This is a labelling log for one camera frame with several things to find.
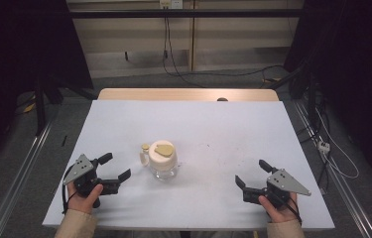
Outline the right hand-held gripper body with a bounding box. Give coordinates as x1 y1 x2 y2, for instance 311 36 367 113
242 168 312 210

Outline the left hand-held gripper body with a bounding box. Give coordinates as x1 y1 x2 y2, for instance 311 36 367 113
62 153 121 209

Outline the glass cup with cream lid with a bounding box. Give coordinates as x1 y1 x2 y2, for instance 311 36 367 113
139 139 179 181

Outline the person's left hand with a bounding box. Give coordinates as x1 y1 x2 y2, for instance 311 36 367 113
66 181 104 215

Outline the person's right hand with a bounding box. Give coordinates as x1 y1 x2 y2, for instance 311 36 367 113
258 192 301 224

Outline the white table cover sheet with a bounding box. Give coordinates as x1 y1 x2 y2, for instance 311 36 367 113
42 99 336 231

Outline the white power strip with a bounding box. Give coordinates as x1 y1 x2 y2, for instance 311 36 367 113
317 140 331 154

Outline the black metal stand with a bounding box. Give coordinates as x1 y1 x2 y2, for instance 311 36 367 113
33 73 98 137

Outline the wooden table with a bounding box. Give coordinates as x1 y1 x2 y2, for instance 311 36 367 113
97 87 280 102

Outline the black curtain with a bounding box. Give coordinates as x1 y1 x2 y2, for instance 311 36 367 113
284 0 372 191
0 0 94 173

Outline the black horizontal bar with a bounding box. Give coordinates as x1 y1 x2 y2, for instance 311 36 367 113
68 8 305 19

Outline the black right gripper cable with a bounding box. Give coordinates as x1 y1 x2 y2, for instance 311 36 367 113
281 193 304 226

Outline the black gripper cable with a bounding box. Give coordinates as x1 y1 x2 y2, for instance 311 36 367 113
62 165 77 215
281 193 304 226

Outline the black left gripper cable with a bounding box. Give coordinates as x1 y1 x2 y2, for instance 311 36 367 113
62 165 77 215

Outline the aluminium floor rail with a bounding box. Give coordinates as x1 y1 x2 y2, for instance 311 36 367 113
294 100 372 238
0 122 54 238

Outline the white cable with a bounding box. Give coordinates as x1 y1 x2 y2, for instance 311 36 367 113
314 106 361 180

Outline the black cable bundle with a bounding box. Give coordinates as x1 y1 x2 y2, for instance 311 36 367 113
288 70 333 187

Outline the black floor cable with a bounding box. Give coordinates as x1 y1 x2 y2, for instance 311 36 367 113
173 64 287 80

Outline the black hanging cable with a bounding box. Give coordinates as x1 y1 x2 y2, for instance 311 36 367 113
161 16 205 89

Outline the white wall socket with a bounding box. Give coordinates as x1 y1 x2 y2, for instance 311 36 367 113
159 0 185 10

